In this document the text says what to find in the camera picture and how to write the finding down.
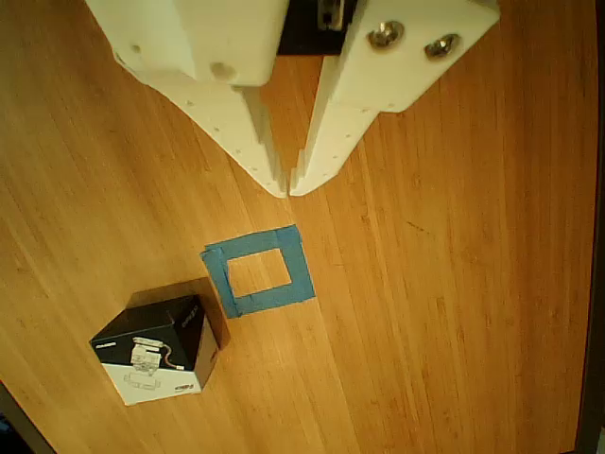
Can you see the blue tape square target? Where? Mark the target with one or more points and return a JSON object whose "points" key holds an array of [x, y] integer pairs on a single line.
{"points": [[295, 265]]}

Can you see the black and white cardboard box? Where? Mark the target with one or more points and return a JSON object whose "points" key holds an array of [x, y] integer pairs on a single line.
{"points": [[156, 331]]}

